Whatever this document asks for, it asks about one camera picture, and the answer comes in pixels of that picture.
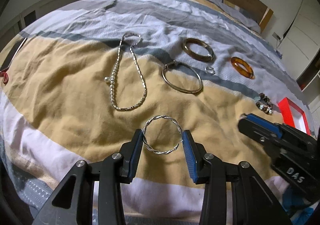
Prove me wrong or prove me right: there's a twisted silver bracelet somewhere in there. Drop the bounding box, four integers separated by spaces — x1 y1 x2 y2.
142 115 183 155

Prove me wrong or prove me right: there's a thin silver bangle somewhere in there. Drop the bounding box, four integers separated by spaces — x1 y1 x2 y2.
162 60 203 94

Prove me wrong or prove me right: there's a red jewelry box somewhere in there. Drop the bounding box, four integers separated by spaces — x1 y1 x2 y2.
278 98 311 135

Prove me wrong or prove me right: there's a striped duvet cover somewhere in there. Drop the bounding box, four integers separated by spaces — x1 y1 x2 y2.
1 0 316 224

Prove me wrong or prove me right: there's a wall socket panel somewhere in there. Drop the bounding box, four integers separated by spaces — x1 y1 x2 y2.
272 32 281 40

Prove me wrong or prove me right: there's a dark brown bangle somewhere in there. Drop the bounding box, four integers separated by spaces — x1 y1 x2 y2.
182 38 215 62

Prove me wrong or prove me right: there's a low white wall cabinet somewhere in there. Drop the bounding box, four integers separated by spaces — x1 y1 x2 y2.
1 0 79 49

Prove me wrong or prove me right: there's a silver pearl necklace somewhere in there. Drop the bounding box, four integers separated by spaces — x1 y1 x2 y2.
103 32 148 112

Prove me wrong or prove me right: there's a smartphone with red strap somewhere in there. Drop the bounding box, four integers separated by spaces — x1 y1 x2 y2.
1 37 28 85

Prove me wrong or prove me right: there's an amber orange bangle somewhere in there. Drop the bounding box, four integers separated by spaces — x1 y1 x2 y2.
230 57 254 79

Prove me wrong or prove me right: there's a beaded stone bracelet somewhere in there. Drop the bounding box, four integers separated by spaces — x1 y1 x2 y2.
255 93 274 115

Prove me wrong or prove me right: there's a white wardrobe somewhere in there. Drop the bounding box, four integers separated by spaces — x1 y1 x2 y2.
277 0 320 120

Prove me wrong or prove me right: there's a light blue pillow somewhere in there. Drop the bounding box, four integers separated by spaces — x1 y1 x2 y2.
212 0 261 34

